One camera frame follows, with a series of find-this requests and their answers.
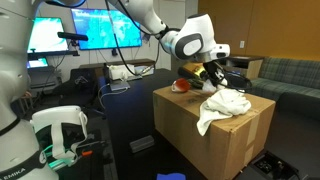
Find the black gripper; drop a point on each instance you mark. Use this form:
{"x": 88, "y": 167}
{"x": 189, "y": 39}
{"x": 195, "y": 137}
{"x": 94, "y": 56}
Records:
{"x": 216, "y": 74}

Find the white towel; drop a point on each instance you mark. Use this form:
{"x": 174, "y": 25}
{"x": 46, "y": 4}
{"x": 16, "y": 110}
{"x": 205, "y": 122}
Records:
{"x": 223, "y": 104}

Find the red white toy vegetable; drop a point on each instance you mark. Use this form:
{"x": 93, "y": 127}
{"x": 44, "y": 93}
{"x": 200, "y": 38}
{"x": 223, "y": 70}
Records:
{"x": 180, "y": 85}

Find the grey black eraser block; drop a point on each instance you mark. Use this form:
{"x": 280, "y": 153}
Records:
{"x": 141, "y": 144}

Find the blue sponge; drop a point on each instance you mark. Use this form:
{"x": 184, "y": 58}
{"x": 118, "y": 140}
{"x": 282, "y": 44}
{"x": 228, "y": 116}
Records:
{"x": 171, "y": 176}

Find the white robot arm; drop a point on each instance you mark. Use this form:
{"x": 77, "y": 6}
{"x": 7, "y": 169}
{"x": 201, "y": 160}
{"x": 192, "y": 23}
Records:
{"x": 195, "y": 40}

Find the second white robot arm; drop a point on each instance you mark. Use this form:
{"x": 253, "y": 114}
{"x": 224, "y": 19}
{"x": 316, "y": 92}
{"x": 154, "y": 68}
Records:
{"x": 21, "y": 157}

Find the green toy cucumber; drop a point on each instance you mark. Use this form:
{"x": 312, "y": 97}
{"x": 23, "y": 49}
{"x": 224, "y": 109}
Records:
{"x": 195, "y": 83}

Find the brown cardboard box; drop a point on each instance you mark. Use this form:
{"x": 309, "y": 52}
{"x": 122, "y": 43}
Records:
{"x": 228, "y": 145}

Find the white tissue box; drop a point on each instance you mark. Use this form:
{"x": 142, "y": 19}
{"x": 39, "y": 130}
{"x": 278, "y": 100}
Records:
{"x": 121, "y": 71}

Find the green plaid sofa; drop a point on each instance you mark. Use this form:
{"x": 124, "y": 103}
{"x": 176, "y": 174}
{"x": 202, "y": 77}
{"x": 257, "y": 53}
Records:
{"x": 295, "y": 84}

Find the black office chair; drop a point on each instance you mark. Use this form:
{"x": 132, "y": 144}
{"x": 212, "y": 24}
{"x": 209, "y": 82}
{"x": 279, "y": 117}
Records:
{"x": 80, "y": 89}

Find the white vr headset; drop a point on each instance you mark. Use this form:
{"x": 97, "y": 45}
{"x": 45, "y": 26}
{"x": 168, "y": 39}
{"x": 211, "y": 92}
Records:
{"x": 55, "y": 117}

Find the right wall monitor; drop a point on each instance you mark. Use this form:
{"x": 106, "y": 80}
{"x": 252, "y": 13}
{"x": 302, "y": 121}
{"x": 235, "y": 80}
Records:
{"x": 105, "y": 29}

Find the wall monitor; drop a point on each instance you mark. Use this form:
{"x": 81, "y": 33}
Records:
{"x": 105, "y": 29}
{"x": 44, "y": 36}

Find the left wall monitor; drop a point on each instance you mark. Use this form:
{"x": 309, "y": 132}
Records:
{"x": 44, "y": 36}

